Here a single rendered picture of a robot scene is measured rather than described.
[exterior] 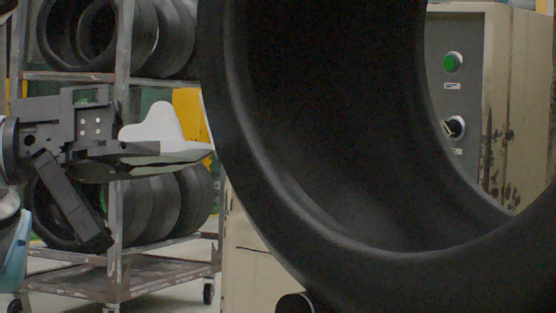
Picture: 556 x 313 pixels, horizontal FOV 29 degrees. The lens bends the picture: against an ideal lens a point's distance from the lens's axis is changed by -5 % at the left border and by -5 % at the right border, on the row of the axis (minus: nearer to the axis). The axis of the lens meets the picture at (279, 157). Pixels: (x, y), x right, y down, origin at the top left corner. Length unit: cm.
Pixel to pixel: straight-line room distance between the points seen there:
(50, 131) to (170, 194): 418
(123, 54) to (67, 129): 364
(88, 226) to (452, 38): 82
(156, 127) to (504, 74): 71
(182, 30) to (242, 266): 340
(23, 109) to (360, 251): 39
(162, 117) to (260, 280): 87
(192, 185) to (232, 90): 455
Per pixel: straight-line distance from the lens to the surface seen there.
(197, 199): 560
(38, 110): 112
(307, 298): 105
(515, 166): 169
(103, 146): 106
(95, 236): 107
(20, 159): 112
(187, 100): 1106
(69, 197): 108
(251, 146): 102
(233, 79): 104
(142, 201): 493
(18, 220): 145
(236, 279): 196
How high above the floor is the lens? 110
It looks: 3 degrees down
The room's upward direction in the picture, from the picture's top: 3 degrees clockwise
